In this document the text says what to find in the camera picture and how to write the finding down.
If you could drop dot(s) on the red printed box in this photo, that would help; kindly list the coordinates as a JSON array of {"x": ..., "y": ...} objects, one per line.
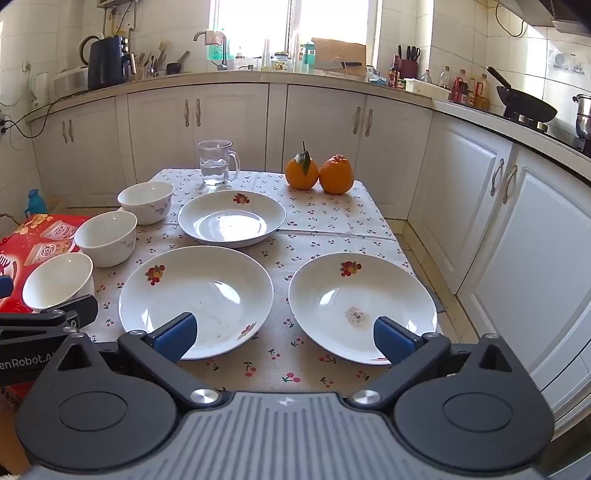
[{"x": 11, "y": 256}]

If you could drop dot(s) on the white plate with flower print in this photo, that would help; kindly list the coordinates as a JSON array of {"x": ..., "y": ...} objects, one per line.
[
  {"x": 231, "y": 221},
  {"x": 198, "y": 295},
  {"x": 360, "y": 290}
]

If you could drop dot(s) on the black wok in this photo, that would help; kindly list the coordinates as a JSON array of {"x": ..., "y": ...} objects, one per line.
[{"x": 526, "y": 106}]

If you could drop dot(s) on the orange with leaf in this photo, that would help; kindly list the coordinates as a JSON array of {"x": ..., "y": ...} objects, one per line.
[{"x": 301, "y": 174}]

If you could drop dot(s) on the white power strip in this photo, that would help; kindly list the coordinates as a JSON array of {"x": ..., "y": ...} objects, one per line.
[{"x": 2, "y": 123}]

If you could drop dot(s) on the red sauce bottle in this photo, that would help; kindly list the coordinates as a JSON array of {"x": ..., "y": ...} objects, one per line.
[{"x": 459, "y": 87}]

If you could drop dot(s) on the wooden cutting board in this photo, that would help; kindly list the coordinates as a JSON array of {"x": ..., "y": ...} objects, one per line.
[{"x": 339, "y": 50}]

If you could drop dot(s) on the white plastic container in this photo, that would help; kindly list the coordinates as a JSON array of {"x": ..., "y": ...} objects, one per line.
[{"x": 427, "y": 90}]

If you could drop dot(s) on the utensil holder with utensils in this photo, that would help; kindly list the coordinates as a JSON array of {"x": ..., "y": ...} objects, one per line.
[{"x": 147, "y": 64}]

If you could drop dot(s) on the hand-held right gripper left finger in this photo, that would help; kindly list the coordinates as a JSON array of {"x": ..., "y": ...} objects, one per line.
[{"x": 178, "y": 337}]

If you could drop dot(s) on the metal faucet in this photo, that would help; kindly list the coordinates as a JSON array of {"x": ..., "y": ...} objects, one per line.
[{"x": 224, "y": 50}]

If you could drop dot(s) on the clear plastic bottle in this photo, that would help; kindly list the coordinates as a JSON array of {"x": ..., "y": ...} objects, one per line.
[{"x": 444, "y": 78}]

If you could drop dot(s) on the blue thermos jug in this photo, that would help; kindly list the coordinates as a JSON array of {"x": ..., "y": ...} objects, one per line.
[{"x": 36, "y": 203}]

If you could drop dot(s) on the cherry print tablecloth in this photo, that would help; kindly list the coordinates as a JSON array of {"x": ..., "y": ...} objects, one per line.
[{"x": 300, "y": 281}]

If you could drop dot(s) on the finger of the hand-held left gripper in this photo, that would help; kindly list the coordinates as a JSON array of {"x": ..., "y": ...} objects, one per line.
[
  {"x": 4, "y": 287},
  {"x": 69, "y": 310}
]

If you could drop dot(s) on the yellow oil bottle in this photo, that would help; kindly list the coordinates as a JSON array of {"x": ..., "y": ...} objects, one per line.
[{"x": 481, "y": 92}]

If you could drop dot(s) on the window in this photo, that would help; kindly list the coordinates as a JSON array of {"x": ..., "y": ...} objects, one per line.
[{"x": 295, "y": 23}]

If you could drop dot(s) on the dark kettle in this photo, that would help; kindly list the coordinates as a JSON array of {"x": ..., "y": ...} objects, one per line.
[{"x": 84, "y": 50}]

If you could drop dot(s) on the kitchen countertop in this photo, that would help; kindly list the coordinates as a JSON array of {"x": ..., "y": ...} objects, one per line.
[{"x": 207, "y": 76}]

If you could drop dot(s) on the steel pot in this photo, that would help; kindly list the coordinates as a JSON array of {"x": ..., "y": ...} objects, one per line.
[{"x": 582, "y": 117}]

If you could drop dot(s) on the glass jar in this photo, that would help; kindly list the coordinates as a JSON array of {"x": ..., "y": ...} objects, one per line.
[{"x": 280, "y": 62}]

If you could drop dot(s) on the teal bottle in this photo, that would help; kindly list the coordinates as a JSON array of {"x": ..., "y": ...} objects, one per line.
[{"x": 309, "y": 54}]

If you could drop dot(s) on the white kitchen cabinet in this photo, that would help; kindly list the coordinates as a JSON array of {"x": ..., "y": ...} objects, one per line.
[{"x": 231, "y": 129}]

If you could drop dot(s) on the white electric kettle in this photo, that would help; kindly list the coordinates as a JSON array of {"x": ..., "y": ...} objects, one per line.
[{"x": 40, "y": 88}]

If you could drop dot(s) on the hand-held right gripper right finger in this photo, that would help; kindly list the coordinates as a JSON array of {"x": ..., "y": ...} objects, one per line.
[{"x": 391, "y": 340}]

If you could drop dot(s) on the green dish soap bottle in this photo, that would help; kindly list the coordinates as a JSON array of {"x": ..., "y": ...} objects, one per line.
[{"x": 214, "y": 46}]

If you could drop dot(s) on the white bowl with purple print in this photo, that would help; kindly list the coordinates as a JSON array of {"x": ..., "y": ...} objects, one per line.
[
  {"x": 145, "y": 201},
  {"x": 107, "y": 237}
]

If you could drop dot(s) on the bumpy orange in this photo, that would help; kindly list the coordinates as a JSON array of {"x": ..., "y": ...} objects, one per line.
[{"x": 336, "y": 175}]

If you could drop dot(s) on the range hood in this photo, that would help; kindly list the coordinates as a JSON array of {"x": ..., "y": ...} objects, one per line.
[{"x": 554, "y": 11}]

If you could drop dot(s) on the wall sticker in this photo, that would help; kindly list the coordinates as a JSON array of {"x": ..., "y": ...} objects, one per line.
[{"x": 568, "y": 63}]

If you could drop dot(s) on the black air fryer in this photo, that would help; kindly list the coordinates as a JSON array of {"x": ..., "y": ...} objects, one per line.
[{"x": 108, "y": 62}]

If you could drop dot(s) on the glass mug with water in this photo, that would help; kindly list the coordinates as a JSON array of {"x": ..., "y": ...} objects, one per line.
[{"x": 214, "y": 164}]

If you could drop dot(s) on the red knife block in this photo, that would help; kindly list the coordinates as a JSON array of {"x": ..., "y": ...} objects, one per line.
[{"x": 408, "y": 67}]

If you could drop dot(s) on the dark sauce bottle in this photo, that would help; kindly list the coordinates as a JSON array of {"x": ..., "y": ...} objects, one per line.
[{"x": 394, "y": 74}]

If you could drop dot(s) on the gas stove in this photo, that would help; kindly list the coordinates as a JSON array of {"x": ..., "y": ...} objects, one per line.
[{"x": 554, "y": 131}]

